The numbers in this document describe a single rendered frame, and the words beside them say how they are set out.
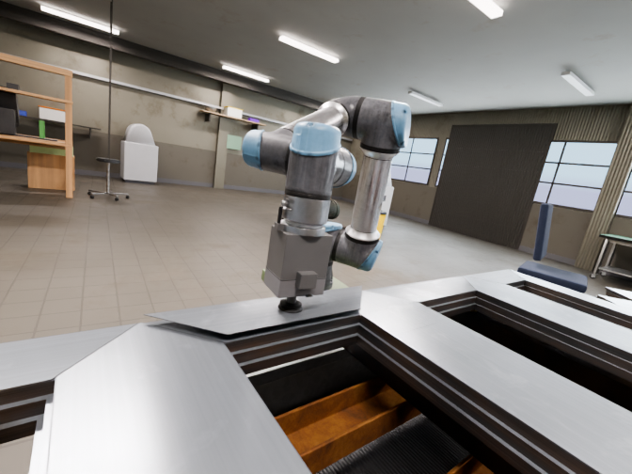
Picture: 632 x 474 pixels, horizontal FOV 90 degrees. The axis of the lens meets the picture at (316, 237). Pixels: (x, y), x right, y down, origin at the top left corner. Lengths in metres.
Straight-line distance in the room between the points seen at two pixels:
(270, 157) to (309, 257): 0.21
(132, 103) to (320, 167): 9.60
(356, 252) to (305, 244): 0.55
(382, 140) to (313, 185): 0.47
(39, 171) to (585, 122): 10.37
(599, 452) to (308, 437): 0.38
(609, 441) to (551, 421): 0.06
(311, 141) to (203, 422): 0.36
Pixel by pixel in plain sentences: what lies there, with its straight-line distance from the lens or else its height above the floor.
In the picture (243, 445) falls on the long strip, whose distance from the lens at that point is 0.35.
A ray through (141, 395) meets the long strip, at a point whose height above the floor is 0.87.
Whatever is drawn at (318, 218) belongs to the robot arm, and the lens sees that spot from 0.48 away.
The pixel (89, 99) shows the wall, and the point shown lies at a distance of 9.96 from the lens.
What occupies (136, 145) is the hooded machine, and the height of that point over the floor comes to 0.94.
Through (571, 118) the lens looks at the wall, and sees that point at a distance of 8.88.
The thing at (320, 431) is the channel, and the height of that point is 0.68.
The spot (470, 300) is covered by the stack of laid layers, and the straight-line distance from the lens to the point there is 0.95.
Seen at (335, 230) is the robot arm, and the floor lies 0.92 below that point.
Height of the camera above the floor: 1.12
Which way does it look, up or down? 12 degrees down
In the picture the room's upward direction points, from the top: 9 degrees clockwise
